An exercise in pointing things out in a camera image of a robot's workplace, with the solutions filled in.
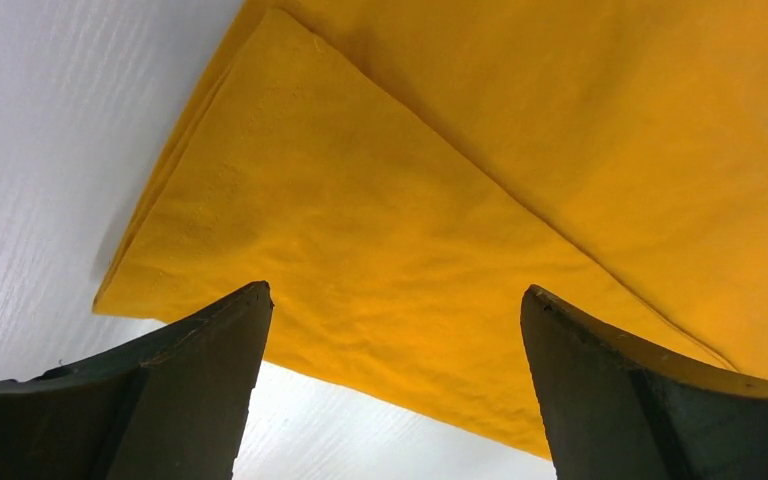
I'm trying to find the orange t shirt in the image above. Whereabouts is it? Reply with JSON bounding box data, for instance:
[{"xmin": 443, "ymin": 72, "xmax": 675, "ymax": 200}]
[{"xmin": 93, "ymin": 1, "xmax": 768, "ymax": 456}]

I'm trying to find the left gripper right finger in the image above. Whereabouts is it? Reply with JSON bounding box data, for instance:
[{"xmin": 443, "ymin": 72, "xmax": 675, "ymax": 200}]
[{"xmin": 521, "ymin": 285, "xmax": 768, "ymax": 479}]

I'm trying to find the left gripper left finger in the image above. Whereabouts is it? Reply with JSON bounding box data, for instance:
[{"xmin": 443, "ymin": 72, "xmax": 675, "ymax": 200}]
[{"xmin": 0, "ymin": 281, "xmax": 274, "ymax": 479}]

